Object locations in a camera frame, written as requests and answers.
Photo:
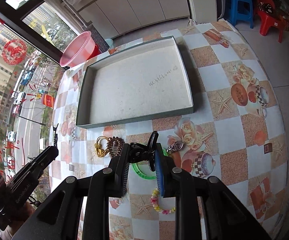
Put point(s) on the patterned checkered tablecloth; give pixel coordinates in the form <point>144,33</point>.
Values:
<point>236,133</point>

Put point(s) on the green shallow tray box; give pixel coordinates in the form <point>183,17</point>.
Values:
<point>143,82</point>

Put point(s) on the red plastic chair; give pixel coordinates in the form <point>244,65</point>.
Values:
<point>266,10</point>

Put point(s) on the black claw hair clip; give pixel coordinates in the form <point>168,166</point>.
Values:
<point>137,147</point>

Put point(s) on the person's left hand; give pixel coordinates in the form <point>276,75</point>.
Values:
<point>21,216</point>

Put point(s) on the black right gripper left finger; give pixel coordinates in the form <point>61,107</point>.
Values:
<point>108,182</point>

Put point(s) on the white cabinet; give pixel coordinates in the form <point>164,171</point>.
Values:
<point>113,18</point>

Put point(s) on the blue plastic stool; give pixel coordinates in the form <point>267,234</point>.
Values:
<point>239,11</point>

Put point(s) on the green translucent bangle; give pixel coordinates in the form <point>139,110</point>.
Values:
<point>142,171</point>

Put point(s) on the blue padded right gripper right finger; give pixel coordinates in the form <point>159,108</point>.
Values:
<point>175,182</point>

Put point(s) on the metal alligator hair clip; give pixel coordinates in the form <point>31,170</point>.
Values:
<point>55,135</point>

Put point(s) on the pink plastic basin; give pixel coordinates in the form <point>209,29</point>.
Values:
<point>78,51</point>

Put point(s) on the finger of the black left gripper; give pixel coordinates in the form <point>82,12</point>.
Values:
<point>37,166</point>

